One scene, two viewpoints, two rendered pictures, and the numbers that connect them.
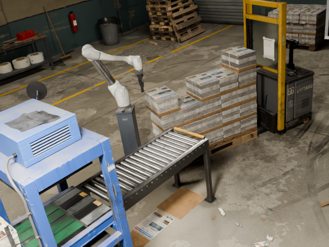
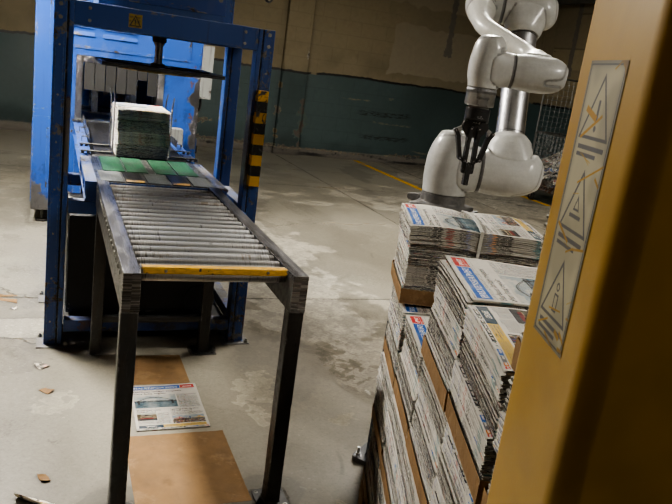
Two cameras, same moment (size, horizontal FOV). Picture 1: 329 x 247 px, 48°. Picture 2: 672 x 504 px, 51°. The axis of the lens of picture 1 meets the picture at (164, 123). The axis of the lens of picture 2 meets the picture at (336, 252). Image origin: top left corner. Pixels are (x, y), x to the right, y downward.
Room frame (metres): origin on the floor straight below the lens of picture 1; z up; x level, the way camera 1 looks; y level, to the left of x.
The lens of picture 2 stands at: (4.62, -1.98, 1.43)
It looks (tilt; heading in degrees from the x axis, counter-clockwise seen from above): 15 degrees down; 110
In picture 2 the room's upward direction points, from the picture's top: 8 degrees clockwise
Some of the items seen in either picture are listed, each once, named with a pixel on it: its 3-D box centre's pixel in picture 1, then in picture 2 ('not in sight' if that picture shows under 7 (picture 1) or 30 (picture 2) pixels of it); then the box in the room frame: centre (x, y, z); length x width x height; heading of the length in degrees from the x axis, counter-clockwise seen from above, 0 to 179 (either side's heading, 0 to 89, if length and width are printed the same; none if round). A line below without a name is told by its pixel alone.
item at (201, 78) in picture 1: (201, 78); (547, 286); (4.54, -0.56, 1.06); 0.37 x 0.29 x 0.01; 24
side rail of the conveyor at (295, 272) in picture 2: (130, 159); (247, 237); (3.35, 0.41, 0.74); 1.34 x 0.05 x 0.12; 133
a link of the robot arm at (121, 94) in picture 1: (122, 95); (452, 161); (4.10, 0.45, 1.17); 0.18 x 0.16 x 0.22; 18
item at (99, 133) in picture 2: not in sight; (128, 146); (1.69, 1.80, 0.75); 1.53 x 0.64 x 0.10; 133
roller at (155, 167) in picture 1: (146, 163); (182, 225); (3.17, 0.24, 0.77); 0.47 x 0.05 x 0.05; 43
